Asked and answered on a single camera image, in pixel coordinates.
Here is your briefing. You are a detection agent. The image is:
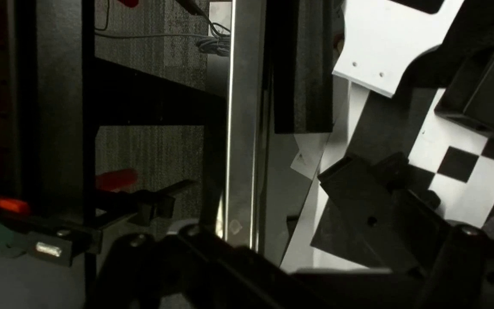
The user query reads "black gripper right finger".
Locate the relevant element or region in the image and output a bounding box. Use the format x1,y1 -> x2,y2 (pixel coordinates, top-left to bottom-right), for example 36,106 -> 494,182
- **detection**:
417,221 -> 494,309

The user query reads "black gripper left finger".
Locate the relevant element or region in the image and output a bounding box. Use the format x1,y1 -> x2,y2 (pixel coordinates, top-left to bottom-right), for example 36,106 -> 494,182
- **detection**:
84,223 -> 295,309

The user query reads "black metal drawer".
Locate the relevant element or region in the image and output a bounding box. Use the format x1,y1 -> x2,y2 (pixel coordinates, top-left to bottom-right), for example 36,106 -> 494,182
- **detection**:
221,0 -> 494,309

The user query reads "flat black plate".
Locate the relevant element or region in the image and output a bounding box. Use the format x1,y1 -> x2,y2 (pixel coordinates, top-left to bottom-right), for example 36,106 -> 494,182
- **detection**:
316,152 -> 450,271

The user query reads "checkerboard paper sheet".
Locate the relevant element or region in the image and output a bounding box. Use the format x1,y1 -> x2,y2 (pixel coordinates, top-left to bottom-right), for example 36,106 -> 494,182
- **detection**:
280,79 -> 494,271

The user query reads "black open box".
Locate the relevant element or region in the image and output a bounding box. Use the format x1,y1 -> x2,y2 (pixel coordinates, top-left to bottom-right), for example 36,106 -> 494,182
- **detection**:
434,36 -> 494,146

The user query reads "long black tray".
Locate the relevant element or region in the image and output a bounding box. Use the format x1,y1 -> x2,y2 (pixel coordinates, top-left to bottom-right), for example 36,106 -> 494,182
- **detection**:
271,0 -> 336,134

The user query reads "white bracket plate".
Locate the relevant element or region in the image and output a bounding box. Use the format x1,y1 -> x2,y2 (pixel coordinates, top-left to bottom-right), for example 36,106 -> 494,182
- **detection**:
331,0 -> 467,99

